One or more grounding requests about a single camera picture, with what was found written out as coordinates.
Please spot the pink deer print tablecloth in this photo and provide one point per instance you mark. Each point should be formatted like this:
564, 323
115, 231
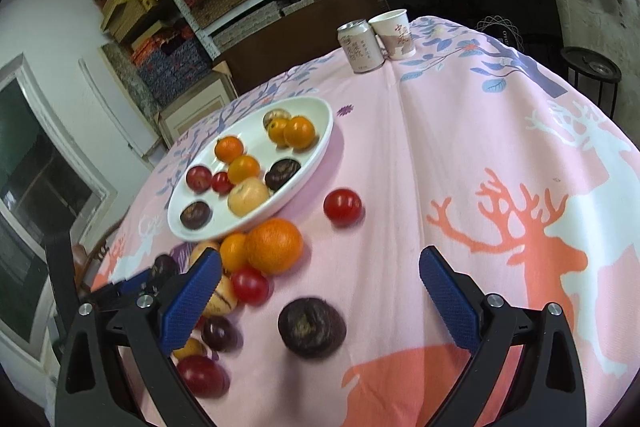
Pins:
400, 157

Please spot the mandarin with green stem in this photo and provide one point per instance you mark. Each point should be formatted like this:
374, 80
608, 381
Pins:
229, 149

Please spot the black metal stool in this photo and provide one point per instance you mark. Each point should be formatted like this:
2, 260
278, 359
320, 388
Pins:
592, 67

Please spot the pink beverage can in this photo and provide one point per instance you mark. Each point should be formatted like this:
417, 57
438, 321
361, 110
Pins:
360, 49

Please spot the red cherry tomato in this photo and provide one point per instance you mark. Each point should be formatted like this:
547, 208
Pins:
249, 285
221, 183

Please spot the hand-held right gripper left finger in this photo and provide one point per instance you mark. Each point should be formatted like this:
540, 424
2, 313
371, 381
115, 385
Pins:
192, 297

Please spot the white oval plate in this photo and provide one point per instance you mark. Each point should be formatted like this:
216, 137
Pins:
315, 142

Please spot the purple passion fruit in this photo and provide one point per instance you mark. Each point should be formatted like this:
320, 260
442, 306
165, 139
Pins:
195, 215
282, 174
311, 327

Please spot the orange kumquat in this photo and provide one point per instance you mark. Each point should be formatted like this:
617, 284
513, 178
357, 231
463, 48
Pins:
232, 252
243, 169
276, 133

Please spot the white door panel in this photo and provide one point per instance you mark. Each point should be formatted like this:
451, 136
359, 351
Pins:
115, 107

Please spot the pale yellow round fruit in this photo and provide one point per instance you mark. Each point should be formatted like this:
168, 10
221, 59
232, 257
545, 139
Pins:
248, 198

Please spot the yellow kumquat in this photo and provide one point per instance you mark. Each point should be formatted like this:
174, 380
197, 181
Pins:
192, 349

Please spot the brown wooden chair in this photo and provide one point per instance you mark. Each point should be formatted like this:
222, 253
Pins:
85, 257

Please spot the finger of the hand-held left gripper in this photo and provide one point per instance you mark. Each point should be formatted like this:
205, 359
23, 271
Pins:
125, 288

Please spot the small striped pepino melon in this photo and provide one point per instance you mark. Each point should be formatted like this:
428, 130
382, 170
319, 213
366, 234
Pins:
276, 115

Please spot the stack of yellow boxes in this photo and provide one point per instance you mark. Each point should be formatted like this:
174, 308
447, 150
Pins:
130, 7

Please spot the dark purple plum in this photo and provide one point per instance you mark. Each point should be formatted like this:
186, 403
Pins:
220, 333
164, 266

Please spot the white framed window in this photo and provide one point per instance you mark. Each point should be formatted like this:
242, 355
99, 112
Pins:
40, 187

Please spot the small orange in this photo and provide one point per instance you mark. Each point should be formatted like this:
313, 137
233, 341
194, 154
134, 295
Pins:
301, 133

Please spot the beige framed panel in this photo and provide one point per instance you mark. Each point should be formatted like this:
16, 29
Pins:
195, 112

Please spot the large orange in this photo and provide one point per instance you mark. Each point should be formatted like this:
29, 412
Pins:
274, 247

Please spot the red plum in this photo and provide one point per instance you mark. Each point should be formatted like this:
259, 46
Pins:
198, 178
200, 374

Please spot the stack of patterned fabric boxes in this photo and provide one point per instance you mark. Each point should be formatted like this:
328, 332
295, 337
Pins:
170, 62

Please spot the white paper cup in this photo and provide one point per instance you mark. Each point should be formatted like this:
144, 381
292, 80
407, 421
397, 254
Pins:
395, 34

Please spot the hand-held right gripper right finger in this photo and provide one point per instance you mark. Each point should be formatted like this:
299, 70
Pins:
447, 297

